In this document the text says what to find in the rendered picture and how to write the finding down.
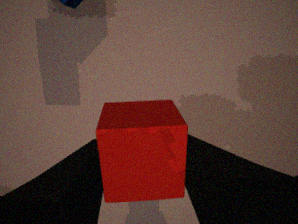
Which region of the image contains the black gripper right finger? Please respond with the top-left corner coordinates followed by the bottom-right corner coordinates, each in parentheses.
top-left (185, 135), bottom-right (298, 224)

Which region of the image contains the blue cube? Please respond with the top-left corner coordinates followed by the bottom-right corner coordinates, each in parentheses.
top-left (60, 0), bottom-right (82, 10)

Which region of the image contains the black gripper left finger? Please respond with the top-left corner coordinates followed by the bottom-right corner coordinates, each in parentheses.
top-left (0, 139), bottom-right (102, 224)

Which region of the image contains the red cube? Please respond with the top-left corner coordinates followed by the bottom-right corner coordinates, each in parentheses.
top-left (96, 100), bottom-right (188, 202)

